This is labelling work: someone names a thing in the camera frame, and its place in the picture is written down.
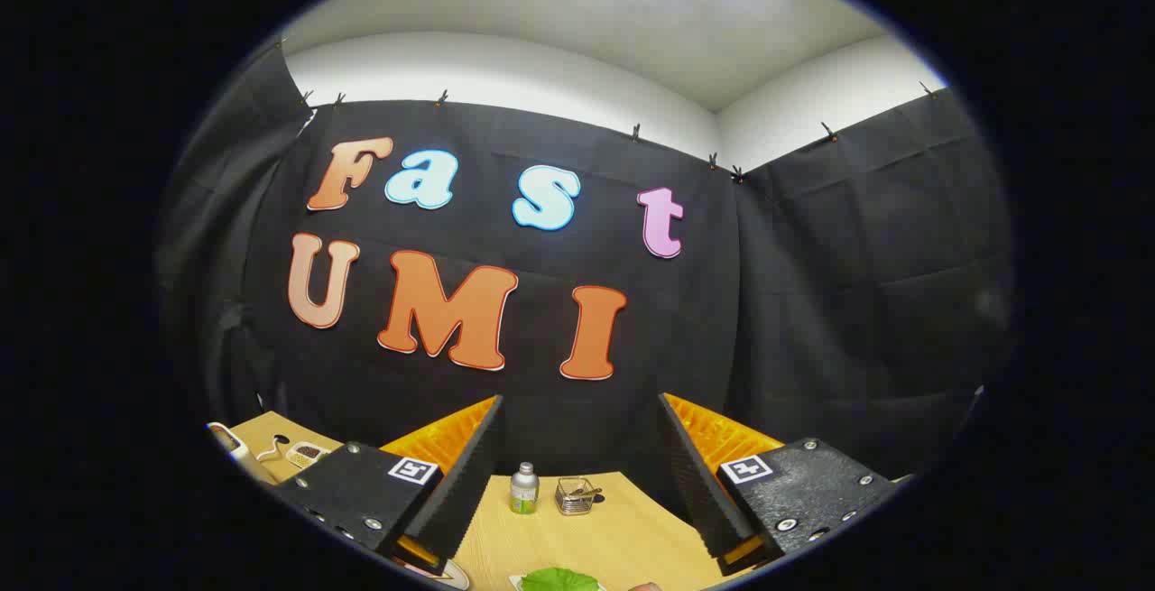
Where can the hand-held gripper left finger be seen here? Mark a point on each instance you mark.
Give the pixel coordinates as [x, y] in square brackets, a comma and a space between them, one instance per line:
[469, 483]

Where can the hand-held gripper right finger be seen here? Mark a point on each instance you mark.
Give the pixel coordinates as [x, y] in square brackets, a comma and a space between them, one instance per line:
[695, 483]

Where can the green lettuce leaf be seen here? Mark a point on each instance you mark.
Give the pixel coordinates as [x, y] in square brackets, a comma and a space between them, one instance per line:
[559, 580]

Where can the silver bottle with green label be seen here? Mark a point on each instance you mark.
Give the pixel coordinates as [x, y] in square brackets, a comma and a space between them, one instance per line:
[523, 492]

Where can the white round plate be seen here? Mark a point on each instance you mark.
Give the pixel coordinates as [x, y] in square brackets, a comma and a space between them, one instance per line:
[456, 577]

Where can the white divided condiment tray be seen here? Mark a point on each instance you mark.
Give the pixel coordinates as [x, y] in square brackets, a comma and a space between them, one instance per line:
[307, 454]

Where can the cream toaster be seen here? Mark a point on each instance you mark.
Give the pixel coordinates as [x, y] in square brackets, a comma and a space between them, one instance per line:
[230, 442]

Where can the row of small cloth clips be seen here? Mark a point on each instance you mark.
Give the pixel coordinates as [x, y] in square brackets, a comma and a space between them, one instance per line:
[636, 133]

